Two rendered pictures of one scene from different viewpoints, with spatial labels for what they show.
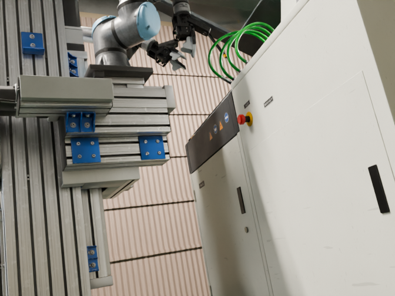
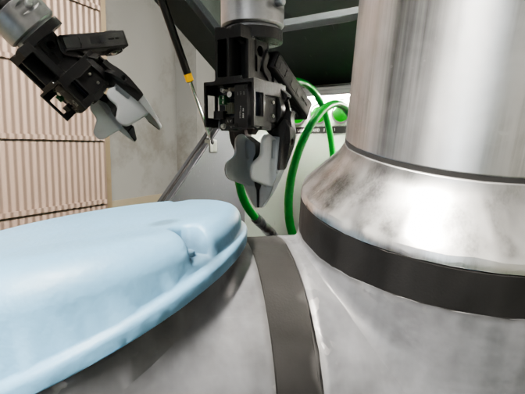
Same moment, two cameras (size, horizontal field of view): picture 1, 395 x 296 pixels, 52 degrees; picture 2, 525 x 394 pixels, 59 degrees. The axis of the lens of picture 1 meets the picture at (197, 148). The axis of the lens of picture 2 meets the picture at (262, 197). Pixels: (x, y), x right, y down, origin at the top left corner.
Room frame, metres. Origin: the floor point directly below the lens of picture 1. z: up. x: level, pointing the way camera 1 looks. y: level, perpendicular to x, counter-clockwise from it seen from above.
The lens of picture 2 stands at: (1.19, 0.31, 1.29)
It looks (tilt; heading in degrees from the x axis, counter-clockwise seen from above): 6 degrees down; 322
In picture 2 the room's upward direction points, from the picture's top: straight up
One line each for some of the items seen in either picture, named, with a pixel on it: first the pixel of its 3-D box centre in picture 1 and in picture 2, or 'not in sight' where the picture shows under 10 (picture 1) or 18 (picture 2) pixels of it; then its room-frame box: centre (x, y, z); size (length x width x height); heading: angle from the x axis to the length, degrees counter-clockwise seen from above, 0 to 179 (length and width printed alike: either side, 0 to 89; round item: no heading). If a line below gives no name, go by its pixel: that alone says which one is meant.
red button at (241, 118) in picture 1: (244, 119); not in sight; (1.34, -0.18, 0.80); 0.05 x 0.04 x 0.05; 19
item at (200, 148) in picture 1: (211, 139); not in sight; (1.78, -0.07, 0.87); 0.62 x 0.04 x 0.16; 19
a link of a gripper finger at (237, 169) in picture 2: (187, 50); (241, 171); (1.66, -0.03, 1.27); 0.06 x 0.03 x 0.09; 109
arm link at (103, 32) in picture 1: (110, 38); (107, 385); (1.35, 0.25, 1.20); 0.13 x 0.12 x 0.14; 63
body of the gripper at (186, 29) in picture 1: (183, 27); (249, 83); (1.64, -0.03, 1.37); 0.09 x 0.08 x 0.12; 109
